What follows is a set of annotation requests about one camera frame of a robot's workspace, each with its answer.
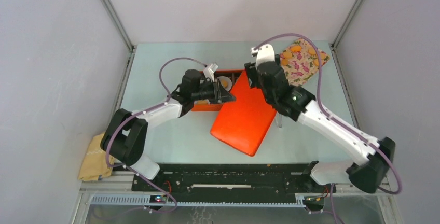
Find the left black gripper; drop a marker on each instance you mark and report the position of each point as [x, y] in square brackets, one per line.
[223, 96]

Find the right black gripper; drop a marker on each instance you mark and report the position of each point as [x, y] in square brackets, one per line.
[250, 76]

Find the orange tin lid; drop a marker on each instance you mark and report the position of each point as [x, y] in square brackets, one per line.
[244, 123]

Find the floral tray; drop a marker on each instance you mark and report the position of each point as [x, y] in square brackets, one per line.
[301, 67]

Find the metal tongs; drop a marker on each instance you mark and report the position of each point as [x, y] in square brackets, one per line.
[278, 120]

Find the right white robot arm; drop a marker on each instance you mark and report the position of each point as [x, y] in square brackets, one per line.
[371, 157]

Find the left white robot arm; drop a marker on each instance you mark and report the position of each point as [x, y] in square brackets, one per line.
[125, 137]

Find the white paper cup top-middle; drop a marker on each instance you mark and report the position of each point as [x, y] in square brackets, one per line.
[220, 78]

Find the orange cookie tin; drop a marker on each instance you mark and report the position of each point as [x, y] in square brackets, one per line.
[233, 75]

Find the yellow cloth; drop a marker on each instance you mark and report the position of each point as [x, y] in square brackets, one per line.
[93, 166]

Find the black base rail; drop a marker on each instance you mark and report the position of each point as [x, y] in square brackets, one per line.
[239, 183]

